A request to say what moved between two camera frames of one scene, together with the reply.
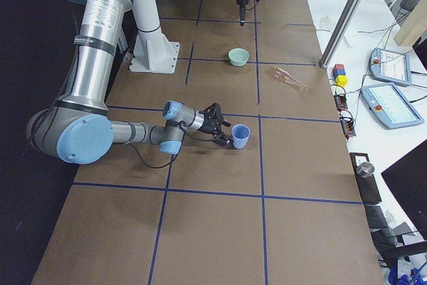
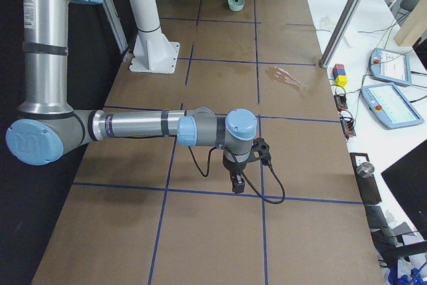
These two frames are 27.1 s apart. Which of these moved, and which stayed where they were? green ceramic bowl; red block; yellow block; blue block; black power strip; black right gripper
Moved: black right gripper; green ceramic bowl
Stayed: black power strip; red block; yellow block; blue block
